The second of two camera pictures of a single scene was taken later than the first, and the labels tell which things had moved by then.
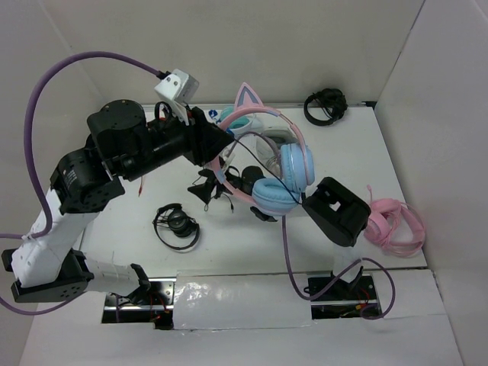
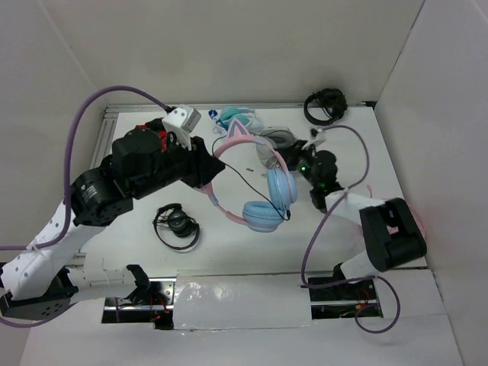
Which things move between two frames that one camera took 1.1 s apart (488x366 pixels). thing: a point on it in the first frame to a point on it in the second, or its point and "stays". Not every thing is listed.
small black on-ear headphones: x=174 y=217 stays
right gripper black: x=205 y=190 to x=293 y=153
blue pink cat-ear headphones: x=274 y=196 to x=267 y=216
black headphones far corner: x=329 y=98 stays
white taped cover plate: x=239 y=301 stays
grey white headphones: x=268 y=146 stays
